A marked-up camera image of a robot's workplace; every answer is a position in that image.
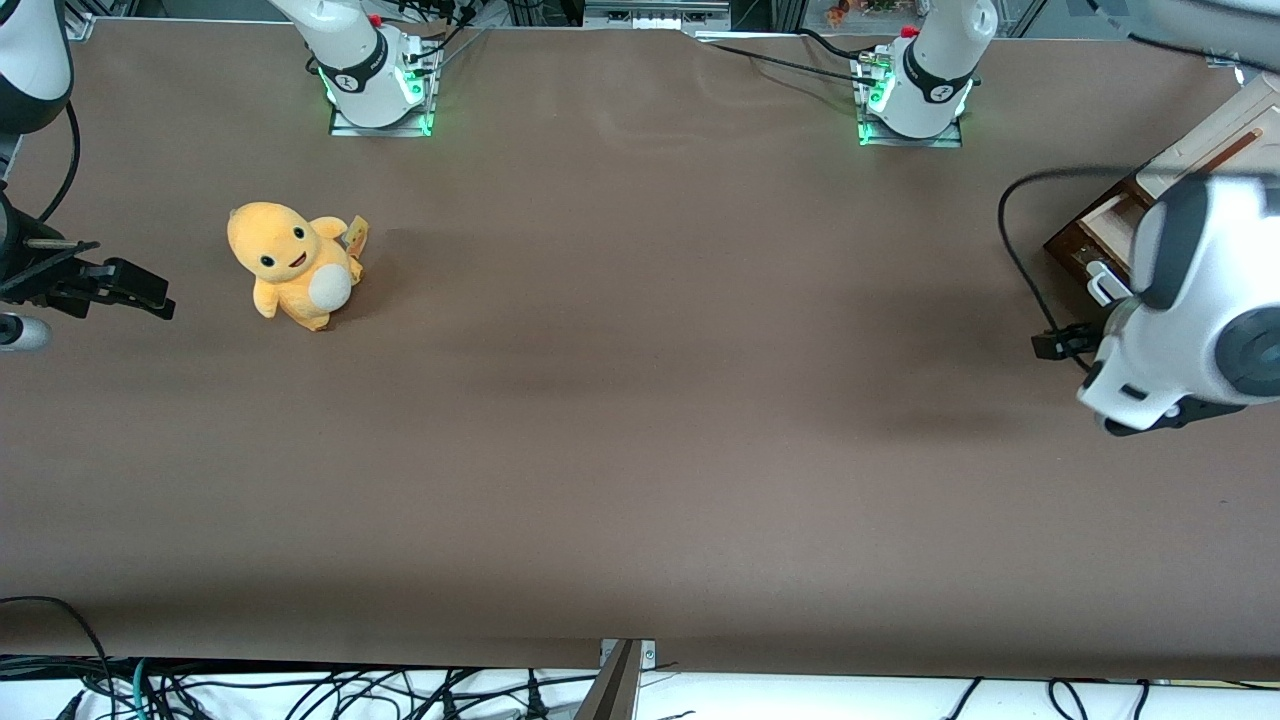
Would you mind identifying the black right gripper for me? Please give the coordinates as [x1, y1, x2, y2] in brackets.
[0, 190, 177, 322]

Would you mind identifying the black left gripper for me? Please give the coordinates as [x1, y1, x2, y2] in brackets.
[1032, 320, 1243, 438]

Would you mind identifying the white drawer handle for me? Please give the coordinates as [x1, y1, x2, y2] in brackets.
[1086, 260, 1132, 306]

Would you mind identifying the dark wooden drawer cabinet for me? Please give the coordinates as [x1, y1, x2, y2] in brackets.
[1043, 72, 1280, 301]

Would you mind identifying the yellow plush toy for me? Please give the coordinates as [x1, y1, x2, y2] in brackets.
[226, 201, 365, 333]

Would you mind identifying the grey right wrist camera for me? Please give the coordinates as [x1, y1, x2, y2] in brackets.
[0, 313, 51, 352]

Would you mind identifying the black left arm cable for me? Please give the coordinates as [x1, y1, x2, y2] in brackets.
[997, 165, 1191, 346]

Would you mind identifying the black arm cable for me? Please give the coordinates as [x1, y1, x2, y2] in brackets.
[35, 98, 83, 226]
[997, 165, 1191, 346]

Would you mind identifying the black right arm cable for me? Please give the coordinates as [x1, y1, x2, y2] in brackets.
[35, 98, 83, 226]

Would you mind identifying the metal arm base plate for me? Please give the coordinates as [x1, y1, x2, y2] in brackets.
[855, 50, 964, 149]
[328, 40, 437, 138]

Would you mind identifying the black looped cable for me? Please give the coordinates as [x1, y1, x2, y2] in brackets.
[0, 596, 117, 720]

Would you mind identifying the short curved black cable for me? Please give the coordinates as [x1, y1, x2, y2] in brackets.
[795, 28, 876, 63]

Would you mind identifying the long black table cable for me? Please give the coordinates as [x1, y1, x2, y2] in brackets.
[697, 38, 881, 87]

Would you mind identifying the black base cable bundle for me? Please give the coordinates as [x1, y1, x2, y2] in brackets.
[400, 0, 493, 63]

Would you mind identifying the silver metal corner bracket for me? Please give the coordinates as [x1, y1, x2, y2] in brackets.
[599, 638, 659, 670]

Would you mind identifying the aluminium frame rail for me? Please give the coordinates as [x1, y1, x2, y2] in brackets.
[583, 0, 733, 32]

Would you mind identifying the dark aluminium profile post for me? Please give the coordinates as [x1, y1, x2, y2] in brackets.
[574, 640, 643, 720]

